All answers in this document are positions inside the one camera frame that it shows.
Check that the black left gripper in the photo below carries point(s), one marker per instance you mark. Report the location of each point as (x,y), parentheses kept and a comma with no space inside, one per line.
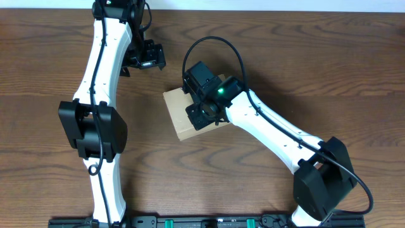
(147,63)

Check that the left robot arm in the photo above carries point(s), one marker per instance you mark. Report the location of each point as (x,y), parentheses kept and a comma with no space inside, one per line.
(91,121)

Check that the cardboard box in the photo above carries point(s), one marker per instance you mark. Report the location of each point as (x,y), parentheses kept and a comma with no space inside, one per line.
(177,101)

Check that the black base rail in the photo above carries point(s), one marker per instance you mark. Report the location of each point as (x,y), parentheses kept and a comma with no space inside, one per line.
(266,220)

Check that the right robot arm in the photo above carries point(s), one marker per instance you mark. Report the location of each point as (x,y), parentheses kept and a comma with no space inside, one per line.
(322,169)

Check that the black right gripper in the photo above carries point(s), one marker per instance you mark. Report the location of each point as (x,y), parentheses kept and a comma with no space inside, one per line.
(196,117)

